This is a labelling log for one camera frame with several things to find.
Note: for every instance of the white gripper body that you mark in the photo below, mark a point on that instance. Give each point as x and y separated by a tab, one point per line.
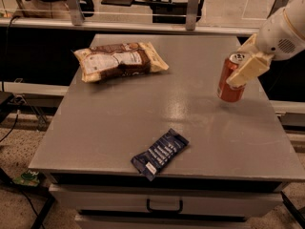
275	38

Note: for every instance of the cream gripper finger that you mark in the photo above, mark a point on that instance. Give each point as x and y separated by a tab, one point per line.
249	46
256	65

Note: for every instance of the red coke can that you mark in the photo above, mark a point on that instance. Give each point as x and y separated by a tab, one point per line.
227	90

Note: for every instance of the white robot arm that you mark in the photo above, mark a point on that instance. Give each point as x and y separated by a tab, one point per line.
297	8

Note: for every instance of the blue rxbar wrapper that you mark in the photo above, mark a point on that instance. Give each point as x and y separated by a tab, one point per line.
151	162

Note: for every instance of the brown white chip bag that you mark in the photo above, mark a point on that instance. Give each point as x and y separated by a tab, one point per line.
115	60

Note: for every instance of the green packet on floor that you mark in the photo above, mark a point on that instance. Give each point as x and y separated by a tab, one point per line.
29	178

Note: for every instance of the grey metal rail frame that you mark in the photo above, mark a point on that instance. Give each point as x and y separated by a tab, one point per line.
238	17

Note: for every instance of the black drawer handle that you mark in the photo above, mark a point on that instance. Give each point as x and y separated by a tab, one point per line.
164	206

